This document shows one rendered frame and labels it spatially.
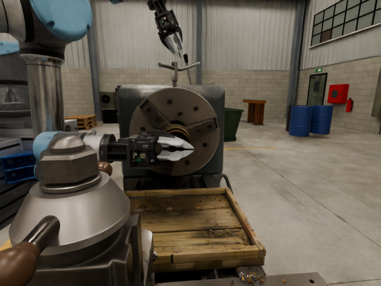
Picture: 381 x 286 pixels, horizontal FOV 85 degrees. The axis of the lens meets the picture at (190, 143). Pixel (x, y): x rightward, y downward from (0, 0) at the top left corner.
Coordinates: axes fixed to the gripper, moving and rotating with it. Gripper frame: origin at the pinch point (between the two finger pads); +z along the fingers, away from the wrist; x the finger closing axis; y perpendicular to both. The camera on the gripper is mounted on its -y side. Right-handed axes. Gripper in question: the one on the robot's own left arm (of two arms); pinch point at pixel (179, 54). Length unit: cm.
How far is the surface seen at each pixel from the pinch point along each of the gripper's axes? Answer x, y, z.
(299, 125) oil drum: 290, -498, 247
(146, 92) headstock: -18.4, 2.5, 7.7
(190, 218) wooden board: -19, 40, 45
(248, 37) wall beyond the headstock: 435, -984, -78
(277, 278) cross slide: -7, 68, 41
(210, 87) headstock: 6.1, 0.8, 16.9
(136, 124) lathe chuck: -24.6, 18.9, 16.8
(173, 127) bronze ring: -13.0, 29.8, 21.5
